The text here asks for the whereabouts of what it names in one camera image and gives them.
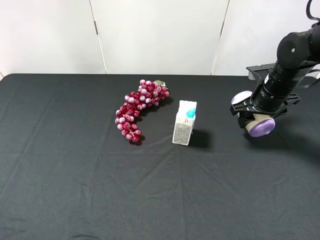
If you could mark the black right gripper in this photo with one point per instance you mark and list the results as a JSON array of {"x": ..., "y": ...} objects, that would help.
[{"x": 245, "y": 109}]

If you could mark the purple bag roll with label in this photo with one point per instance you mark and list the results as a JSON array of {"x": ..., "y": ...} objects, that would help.
[{"x": 263, "y": 124}]

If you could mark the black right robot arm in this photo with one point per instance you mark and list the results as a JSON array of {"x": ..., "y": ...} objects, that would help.
[{"x": 297, "y": 54}]

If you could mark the white carton box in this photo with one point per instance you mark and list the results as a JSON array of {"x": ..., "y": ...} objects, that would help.
[{"x": 184, "y": 122}]

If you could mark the white partition panels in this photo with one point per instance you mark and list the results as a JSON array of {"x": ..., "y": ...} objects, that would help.
[{"x": 164, "y": 37}]

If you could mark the red plastic grape bunch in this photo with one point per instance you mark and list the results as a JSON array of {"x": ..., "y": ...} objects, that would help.
[{"x": 149, "y": 94}]

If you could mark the black tablecloth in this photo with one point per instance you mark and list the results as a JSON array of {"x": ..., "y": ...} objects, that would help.
[{"x": 67, "y": 173}]

